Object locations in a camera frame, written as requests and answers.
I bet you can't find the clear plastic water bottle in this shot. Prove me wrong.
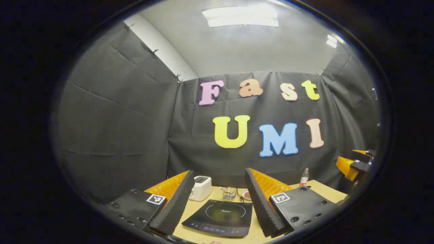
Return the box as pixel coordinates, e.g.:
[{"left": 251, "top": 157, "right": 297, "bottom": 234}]
[{"left": 299, "top": 168, "right": 310, "bottom": 188}]

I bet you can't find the white toaster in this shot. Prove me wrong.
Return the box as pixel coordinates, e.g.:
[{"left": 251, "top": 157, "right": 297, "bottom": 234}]
[{"left": 189, "top": 176, "right": 212, "bottom": 202}]

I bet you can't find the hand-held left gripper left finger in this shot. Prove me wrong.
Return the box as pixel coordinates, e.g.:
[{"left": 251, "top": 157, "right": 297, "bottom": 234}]
[{"left": 102, "top": 170, "right": 196, "bottom": 238}]

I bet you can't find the large ceiling light panel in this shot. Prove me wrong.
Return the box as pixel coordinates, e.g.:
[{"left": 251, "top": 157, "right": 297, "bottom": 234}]
[{"left": 202, "top": 5, "right": 279, "bottom": 28}]

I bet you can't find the black backdrop cloth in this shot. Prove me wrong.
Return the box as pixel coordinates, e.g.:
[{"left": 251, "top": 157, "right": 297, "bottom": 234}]
[{"left": 53, "top": 20, "right": 382, "bottom": 204}]

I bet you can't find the black induction cooktop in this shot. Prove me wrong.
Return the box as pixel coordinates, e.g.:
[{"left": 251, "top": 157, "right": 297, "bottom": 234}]
[{"left": 181, "top": 199, "right": 253, "bottom": 237}]

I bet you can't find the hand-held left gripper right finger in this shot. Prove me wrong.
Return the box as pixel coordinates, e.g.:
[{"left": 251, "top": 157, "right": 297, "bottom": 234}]
[{"left": 245, "top": 167, "right": 339, "bottom": 238}]

